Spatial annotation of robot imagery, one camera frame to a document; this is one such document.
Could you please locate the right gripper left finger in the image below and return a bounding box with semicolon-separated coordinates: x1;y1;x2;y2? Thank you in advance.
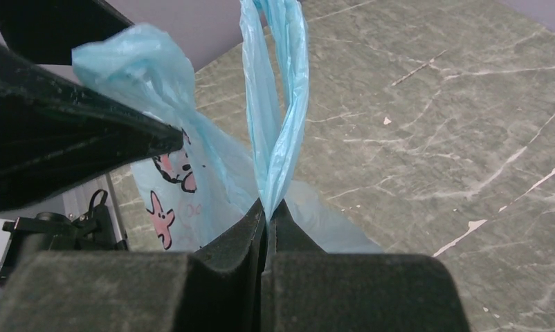
0;202;266;331

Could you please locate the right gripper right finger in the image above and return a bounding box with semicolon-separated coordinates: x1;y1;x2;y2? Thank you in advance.
260;202;470;332

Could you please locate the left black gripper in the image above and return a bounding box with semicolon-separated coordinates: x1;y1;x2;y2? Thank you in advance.
0;0;183;212

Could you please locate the light blue cartoon plastic bag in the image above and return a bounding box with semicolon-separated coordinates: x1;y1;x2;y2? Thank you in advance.
71;1;381;253

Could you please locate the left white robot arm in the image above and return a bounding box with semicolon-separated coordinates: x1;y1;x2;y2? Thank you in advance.
0;1;183;285

